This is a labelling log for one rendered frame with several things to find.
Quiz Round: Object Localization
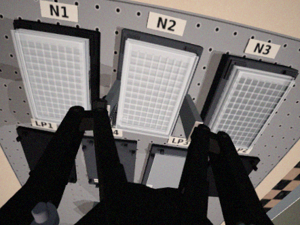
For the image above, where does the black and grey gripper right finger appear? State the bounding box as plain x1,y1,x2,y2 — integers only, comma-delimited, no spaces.
176,94,274,225

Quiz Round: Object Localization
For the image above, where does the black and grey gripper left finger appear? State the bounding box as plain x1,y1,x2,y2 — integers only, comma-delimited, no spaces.
0,80,141,225

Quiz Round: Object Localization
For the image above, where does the grey perforated base plate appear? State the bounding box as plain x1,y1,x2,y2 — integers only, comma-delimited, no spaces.
0,0,300,225

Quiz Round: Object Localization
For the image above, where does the white name plate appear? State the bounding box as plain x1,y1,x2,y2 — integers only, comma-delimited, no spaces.
236,148,252,154
244,39,281,59
112,127,123,137
39,0,79,22
168,136,190,146
147,12,187,36
31,118,58,130

